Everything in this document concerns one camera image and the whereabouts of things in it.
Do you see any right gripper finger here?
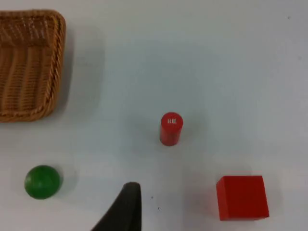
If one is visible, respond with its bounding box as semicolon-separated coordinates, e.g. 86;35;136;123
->
90;181;142;231

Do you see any green ball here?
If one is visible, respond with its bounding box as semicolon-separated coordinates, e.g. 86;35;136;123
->
24;165;62;200

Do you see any pale brown wicker basket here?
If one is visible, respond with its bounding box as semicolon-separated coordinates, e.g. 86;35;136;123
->
0;9;66;123

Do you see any red cylinder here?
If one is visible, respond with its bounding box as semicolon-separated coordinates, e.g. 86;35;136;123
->
159;111;184;147

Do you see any red cube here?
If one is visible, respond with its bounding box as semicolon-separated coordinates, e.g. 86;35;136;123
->
216;175;270;221

